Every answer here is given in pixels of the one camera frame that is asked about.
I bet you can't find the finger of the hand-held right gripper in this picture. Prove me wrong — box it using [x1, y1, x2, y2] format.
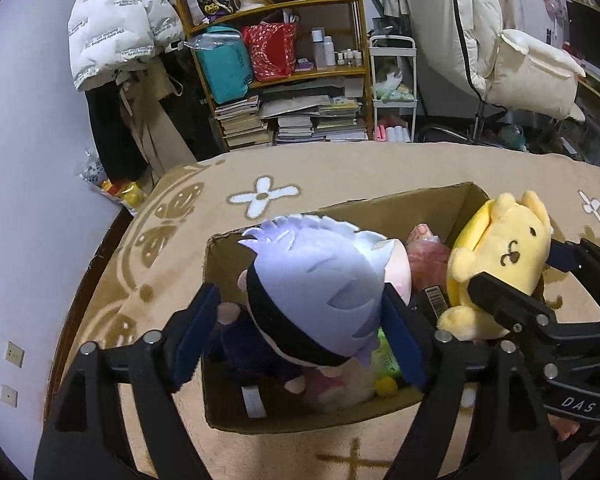
[467, 272, 556, 337]
[546, 238, 600, 319]

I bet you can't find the small black box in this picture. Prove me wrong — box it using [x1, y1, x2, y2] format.
[412, 284, 453, 331]

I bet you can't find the green packet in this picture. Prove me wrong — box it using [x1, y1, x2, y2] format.
[372, 327, 405, 378]

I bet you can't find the white printed puffer jacket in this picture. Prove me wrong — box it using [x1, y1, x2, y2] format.
[67, 0, 186, 92]

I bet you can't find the stack of old books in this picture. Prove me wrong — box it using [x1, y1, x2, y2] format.
[214, 95, 272, 150]

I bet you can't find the beige floral rug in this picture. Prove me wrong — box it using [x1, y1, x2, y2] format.
[47, 140, 600, 480]

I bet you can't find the person's right hand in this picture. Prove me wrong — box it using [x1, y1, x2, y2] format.
[550, 412, 581, 442]

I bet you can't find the teal round object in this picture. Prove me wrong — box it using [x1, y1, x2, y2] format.
[500, 125, 529, 153]

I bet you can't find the white fluffy yellow-eared plush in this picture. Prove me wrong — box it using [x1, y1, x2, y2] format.
[330, 367, 400, 411]

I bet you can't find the stack of magazines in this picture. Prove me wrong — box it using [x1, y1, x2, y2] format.
[260, 80, 370, 143]

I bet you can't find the yellow red snack bag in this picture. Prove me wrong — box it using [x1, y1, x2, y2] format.
[102, 180, 146, 211]

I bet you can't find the silver patterned snack bag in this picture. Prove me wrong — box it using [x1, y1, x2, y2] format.
[80, 150, 112, 192]

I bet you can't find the beige hanging garment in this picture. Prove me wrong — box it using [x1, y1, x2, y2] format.
[115, 52, 198, 181]

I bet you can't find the cream padded chair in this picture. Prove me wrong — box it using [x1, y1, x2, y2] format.
[472, 29, 588, 141]

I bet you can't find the cardboard box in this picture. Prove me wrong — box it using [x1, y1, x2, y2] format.
[201, 181, 546, 435]

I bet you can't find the pink wrapped plush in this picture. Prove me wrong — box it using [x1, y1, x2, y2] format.
[405, 224, 453, 292]

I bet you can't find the black hanging garment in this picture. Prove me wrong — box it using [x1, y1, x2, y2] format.
[86, 77, 153, 181]

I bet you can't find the wooden shelf unit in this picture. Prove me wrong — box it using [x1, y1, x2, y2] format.
[172, 0, 373, 148]

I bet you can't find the white metal trolley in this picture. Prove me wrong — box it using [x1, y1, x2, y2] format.
[369, 35, 421, 143]

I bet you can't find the red patterned bag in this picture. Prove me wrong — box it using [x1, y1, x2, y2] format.
[241, 22, 299, 82]

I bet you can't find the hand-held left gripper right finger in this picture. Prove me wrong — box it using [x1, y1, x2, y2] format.
[380, 285, 563, 480]

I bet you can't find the teal bag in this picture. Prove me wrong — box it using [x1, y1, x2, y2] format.
[190, 26, 255, 105]

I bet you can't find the green white plush pile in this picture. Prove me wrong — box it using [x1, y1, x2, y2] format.
[372, 57, 416, 103]

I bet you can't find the yellow dog plush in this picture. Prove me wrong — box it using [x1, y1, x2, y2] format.
[437, 190, 553, 343]

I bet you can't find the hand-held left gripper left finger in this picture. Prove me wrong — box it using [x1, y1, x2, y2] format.
[32, 282, 222, 480]

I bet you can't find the white-haired blindfolded plush doll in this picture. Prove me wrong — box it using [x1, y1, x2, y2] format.
[207, 214, 398, 395]

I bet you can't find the black monitor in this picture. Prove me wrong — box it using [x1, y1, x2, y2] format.
[565, 0, 600, 61]

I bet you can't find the pink desk fan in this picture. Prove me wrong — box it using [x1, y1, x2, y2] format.
[542, 0, 568, 46]

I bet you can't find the long white puffer coat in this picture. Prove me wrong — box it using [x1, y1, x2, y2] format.
[382, 0, 523, 111]

